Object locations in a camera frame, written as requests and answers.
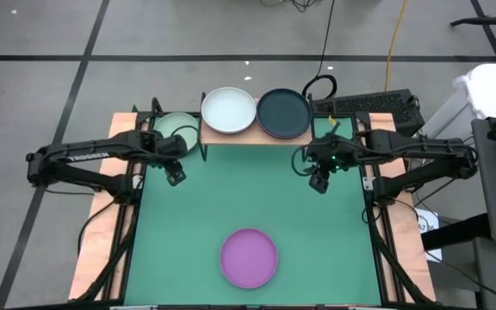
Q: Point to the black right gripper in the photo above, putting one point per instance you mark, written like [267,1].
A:
[336,150]

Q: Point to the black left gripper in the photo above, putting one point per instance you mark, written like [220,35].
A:
[170,148]

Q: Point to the light green plate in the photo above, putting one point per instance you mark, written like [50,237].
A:
[166,125]

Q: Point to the dark blue-green plate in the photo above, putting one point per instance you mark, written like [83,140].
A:
[283,112]

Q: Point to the white plate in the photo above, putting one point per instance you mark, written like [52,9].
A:
[228,109]

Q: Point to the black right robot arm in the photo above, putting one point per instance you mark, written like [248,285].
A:
[424,150]

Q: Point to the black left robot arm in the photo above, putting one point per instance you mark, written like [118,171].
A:
[84,155]

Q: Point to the green table mat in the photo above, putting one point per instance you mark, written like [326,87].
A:
[256,202]

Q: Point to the white paper sheet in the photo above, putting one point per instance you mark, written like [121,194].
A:
[429,224]

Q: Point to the black stand beam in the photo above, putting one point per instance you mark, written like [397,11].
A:
[454,232]

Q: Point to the white cloth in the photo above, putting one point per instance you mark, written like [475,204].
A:
[493,90]

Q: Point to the black stand leg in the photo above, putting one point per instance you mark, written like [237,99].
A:
[489,20]

